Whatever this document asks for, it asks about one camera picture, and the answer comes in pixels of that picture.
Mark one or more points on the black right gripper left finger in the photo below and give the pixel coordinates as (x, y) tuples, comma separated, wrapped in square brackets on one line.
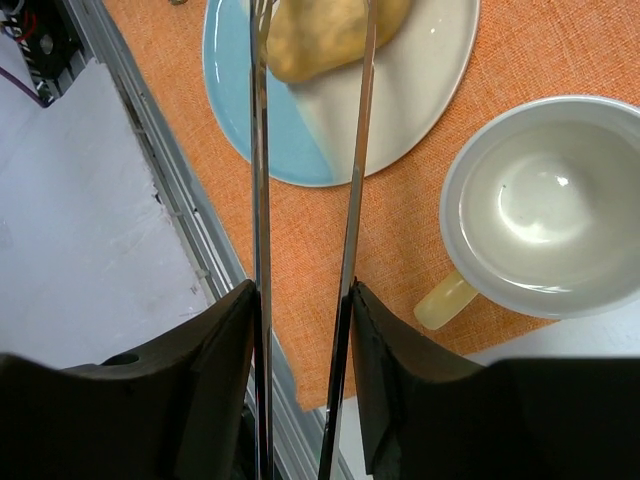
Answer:
[(167, 409)]

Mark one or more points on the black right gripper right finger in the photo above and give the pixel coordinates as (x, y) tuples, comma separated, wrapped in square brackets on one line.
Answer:
[(428, 413)]

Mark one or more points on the oblong golden bread roll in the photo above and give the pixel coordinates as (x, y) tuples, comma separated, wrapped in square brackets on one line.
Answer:
[(310, 38)]

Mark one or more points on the metal serving tongs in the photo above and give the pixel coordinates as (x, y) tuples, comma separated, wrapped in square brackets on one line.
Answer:
[(260, 13)]

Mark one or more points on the yellow mug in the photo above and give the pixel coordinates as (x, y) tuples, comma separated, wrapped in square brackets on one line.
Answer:
[(539, 212)]

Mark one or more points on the white and blue plate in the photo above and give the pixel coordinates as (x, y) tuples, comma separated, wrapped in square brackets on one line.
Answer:
[(312, 125)]

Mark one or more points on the orange placemat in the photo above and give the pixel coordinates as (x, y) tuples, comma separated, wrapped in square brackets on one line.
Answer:
[(525, 50)]

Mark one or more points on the aluminium table frame rail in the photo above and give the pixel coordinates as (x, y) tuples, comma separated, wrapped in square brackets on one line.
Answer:
[(297, 434)]

